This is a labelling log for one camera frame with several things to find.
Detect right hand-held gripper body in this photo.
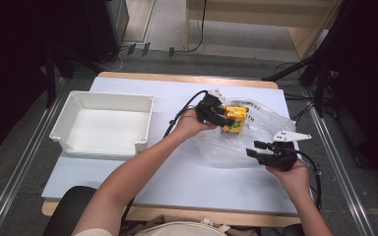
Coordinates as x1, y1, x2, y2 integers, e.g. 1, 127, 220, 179
257, 130, 312, 172

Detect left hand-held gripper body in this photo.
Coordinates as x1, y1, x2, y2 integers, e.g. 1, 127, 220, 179
195, 89, 227, 125

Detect yellow carton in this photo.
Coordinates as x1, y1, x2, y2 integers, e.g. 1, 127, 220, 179
220, 104, 249, 136

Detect clear plastic smiley bag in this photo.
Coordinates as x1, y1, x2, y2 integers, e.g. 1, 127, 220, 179
198, 95, 298, 170

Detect person's left hand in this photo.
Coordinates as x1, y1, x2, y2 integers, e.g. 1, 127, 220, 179
173, 108, 218, 141

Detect person's right hand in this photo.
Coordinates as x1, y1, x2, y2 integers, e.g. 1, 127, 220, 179
265, 159, 311, 198

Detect pale blue table mat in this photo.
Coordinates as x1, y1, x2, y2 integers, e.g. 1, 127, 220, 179
41, 77, 299, 216

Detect black metal stand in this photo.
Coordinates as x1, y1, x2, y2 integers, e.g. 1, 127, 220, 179
261, 55, 331, 118
43, 48, 77, 109

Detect wooden table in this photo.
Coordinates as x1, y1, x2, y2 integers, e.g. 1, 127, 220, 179
41, 71, 301, 228

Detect white plastic bin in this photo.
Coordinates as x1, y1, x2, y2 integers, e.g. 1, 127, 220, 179
49, 90, 155, 160

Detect person's beige clothing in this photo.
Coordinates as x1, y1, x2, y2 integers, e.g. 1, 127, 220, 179
73, 213, 261, 236

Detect black cabinet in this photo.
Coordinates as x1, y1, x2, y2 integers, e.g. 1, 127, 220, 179
84, 0, 130, 64

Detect black chair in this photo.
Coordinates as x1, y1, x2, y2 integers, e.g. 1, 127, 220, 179
41, 185, 98, 236

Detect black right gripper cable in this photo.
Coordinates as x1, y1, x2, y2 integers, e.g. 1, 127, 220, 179
288, 147, 323, 211

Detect black floor cables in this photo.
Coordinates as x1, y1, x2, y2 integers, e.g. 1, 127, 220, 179
274, 61, 324, 132

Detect metal floor rail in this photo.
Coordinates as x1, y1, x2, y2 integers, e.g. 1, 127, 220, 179
307, 106, 376, 236
0, 78, 71, 236

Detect black hanging cable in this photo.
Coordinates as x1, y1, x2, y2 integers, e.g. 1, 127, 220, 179
186, 0, 208, 53

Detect white floor cable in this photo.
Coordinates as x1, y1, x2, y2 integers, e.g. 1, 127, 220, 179
97, 48, 126, 72

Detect wooden shelf frame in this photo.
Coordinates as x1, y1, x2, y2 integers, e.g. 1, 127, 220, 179
184, 0, 345, 62

